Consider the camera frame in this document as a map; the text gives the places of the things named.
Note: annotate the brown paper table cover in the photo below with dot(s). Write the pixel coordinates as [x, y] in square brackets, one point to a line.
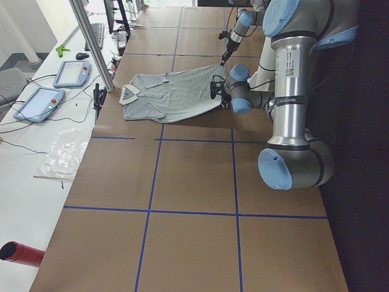
[182, 207]

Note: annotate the red cylinder tube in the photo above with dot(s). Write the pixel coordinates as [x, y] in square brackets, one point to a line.
[22, 254]

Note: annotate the green plastic clamp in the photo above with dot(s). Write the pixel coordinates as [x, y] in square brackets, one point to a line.
[61, 49]

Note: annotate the blue teach pendant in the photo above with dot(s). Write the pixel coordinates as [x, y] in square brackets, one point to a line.
[40, 105]
[72, 74]

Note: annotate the black computer mouse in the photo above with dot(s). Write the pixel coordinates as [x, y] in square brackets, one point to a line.
[81, 56]

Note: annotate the blue white striped shirt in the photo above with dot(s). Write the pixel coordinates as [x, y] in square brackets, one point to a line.
[174, 96]

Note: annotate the clear plastic bag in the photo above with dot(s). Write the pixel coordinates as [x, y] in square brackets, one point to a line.
[65, 155]

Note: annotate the black keyboard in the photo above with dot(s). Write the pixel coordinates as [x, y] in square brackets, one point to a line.
[98, 33]

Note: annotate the aluminium frame post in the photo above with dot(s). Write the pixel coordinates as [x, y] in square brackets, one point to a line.
[84, 24]

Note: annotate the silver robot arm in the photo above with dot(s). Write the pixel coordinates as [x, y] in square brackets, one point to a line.
[244, 20]
[293, 158]

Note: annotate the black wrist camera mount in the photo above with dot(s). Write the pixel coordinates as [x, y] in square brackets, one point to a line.
[224, 34]
[216, 89]

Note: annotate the lower blue teach pendant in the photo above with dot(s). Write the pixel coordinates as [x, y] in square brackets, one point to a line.
[40, 105]

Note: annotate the upper blue teach pendant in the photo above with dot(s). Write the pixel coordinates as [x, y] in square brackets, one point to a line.
[72, 74]

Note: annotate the black clamp tool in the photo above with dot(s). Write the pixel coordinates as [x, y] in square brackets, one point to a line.
[99, 96]

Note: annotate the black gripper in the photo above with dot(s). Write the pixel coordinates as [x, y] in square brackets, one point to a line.
[229, 47]
[224, 95]

